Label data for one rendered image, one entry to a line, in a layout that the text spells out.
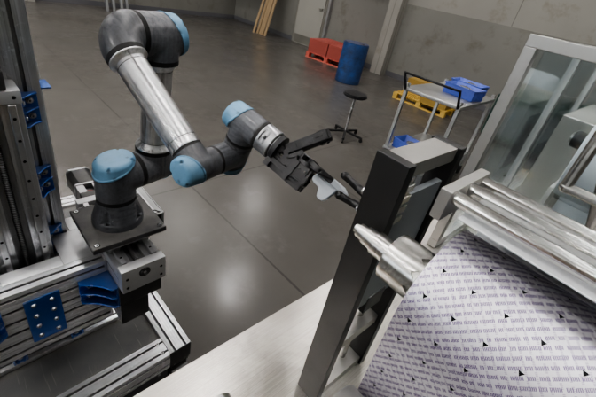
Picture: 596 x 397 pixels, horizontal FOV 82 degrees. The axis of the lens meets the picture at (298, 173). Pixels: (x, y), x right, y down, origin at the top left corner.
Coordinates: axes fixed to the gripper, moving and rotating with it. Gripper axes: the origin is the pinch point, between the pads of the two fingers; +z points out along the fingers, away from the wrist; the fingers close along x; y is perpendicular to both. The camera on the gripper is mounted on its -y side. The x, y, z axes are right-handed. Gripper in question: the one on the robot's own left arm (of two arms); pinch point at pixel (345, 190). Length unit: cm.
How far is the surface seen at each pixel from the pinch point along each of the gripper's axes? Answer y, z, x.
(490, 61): -409, 26, -609
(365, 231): 4.2, 7.1, 35.3
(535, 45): -58, 13, -8
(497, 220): -4.3, 14.9, 46.7
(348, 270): 10.5, 9.3, 26.8
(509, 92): -49, 16, -15
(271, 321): 35.0, 5.7, -2.4
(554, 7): -499, 51, -526
